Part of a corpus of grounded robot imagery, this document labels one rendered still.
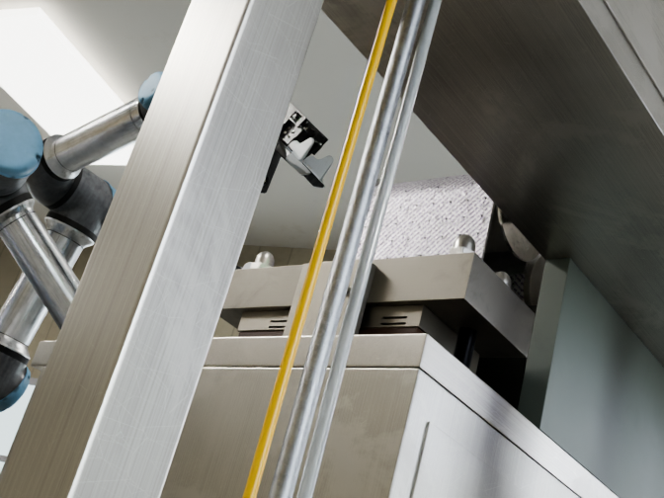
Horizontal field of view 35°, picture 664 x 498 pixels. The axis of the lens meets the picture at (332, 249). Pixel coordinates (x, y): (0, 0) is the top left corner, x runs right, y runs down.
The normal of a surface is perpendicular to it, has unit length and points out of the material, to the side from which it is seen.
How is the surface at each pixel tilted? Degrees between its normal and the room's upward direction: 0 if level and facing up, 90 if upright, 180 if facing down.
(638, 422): 90
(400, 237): 90
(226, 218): 90
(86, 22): 180
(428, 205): 90
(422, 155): 180
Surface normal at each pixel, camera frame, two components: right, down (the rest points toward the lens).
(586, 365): 0.79, -0.07
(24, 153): 0.58, -0.30
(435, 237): -0.56, -0.48
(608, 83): -0.25, 0.87
